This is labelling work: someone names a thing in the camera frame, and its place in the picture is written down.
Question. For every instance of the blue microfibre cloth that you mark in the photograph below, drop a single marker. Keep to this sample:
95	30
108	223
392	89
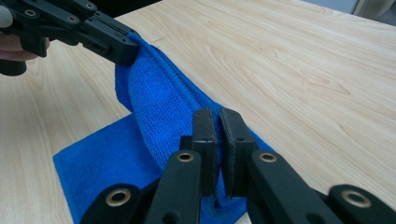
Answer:
149	102

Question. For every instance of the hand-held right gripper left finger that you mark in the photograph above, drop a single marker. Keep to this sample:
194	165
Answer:
186	180

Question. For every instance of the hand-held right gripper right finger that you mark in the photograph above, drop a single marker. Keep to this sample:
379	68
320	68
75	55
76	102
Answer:
267	186

